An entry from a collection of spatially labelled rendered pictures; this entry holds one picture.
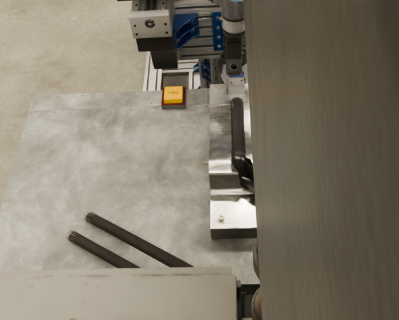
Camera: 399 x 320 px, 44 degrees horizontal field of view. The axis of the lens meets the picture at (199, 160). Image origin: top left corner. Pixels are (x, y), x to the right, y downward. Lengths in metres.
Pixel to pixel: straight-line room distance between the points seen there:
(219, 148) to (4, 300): 0.87
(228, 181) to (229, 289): 0.78
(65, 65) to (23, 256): 1.85
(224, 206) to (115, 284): 0.77
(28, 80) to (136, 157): 1.68
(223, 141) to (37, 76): 1.90
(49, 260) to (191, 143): 0.54
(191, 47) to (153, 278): 1.43
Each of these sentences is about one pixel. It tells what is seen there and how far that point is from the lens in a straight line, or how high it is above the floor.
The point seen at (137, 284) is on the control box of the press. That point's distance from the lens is 0.61.
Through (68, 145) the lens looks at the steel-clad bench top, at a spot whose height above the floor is 0.80.
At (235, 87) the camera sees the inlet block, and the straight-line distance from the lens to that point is 1.54.
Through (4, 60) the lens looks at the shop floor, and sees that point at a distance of 3.34.
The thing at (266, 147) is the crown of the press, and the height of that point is 1.90.
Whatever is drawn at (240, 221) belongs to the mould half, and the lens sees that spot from 1.33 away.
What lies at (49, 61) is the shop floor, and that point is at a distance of 3.21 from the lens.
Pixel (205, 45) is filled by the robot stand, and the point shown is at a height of 0.74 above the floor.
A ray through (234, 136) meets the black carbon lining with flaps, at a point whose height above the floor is 0.88.
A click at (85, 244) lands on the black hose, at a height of 0.84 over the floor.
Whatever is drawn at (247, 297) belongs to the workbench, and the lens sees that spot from 1.48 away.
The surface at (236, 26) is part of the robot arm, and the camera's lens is 1.39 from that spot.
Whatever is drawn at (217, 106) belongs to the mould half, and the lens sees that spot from 1.53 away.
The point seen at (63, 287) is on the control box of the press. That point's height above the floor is 1.47.
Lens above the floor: 2.02
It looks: 54 degrees down
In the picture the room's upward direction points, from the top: 7 degrees counter-clockwise
